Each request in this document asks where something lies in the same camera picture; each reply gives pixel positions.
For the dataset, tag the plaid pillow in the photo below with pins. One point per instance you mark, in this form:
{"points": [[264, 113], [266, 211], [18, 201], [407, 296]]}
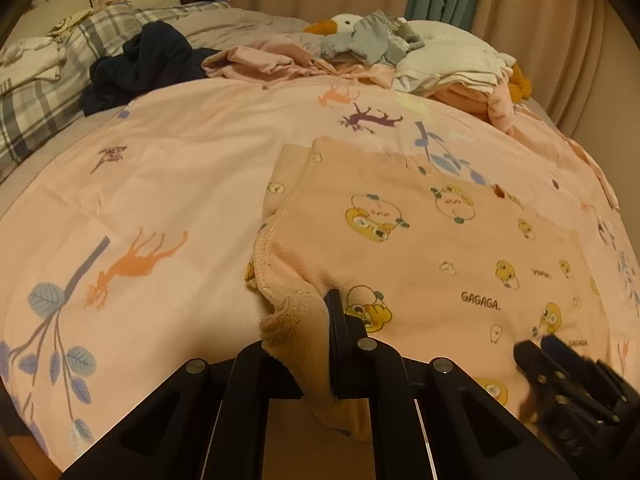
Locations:
{"points": [[45, 90]]}

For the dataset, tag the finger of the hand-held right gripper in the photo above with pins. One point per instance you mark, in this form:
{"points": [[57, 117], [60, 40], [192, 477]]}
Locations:
{"points": [[565, 355], [537, 367]]}

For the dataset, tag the peach cartoon print garment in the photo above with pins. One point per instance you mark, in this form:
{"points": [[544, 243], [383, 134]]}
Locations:
{"points": [[450, 270]]}

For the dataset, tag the salmon pink clothing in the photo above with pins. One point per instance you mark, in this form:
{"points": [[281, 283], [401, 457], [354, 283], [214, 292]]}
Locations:
{"points": [[475, 102]]}

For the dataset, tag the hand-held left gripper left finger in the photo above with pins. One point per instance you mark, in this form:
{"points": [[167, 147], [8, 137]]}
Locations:
{"points": [[250, 375]]}

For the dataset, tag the white printed cloth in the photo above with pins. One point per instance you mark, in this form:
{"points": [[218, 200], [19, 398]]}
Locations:
{"points": [[25, 65]]}

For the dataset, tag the grey bed sheet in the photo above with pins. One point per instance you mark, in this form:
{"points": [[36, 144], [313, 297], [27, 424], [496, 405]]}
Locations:
{"points": [[225, 22]]}

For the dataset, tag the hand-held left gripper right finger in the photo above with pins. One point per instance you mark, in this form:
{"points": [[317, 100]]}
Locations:
{"points": [[334, 320]]}

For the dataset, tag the pale pink garment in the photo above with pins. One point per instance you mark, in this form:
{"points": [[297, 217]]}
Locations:
{"points": [[260, 62]]}

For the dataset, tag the white goose plush toy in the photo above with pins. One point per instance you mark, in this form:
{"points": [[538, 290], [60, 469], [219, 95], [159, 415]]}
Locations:
{"points": [[450, 45]]}

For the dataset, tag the grey clothing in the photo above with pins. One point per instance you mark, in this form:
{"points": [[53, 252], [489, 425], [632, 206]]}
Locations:
{"points": [[365, 40]]}

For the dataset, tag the pink deer print duvet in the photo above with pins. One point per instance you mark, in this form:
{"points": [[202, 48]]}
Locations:
{"points": [[175, 185]]}

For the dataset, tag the dark navy clothing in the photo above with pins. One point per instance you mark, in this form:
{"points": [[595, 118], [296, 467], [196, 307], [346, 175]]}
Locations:
{"points": [[145, 65]]}

